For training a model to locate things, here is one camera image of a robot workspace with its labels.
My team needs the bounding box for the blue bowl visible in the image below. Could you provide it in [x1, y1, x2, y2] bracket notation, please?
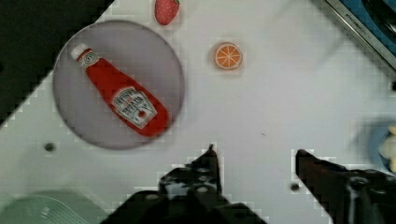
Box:
[353, 119, 395, 175]

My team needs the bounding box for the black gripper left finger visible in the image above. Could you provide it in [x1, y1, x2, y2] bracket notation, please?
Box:
[159, 144, 222, 200]

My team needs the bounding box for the yellow peeled banana toy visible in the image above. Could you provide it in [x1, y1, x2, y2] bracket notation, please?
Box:
[379, 126, 396, 174]

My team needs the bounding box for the green oval dish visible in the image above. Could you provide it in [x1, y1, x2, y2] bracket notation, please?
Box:
[1, 190, 107, 224]

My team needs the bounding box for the red toy strawberry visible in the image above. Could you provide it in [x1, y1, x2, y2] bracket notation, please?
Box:
[154, 0, 180, 26]

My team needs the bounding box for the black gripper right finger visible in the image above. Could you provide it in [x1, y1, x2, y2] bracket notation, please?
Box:
[295, 149, 396, 224]

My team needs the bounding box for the orange slice toy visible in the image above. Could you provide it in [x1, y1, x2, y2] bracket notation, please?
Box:
[213, 42, 243, 70]

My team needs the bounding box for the red ketchup bottle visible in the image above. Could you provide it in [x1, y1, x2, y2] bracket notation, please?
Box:
[70, 44, 170, 137]

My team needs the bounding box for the black toaster oven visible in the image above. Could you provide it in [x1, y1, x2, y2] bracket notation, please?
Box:
[310, 0, 396, 75]

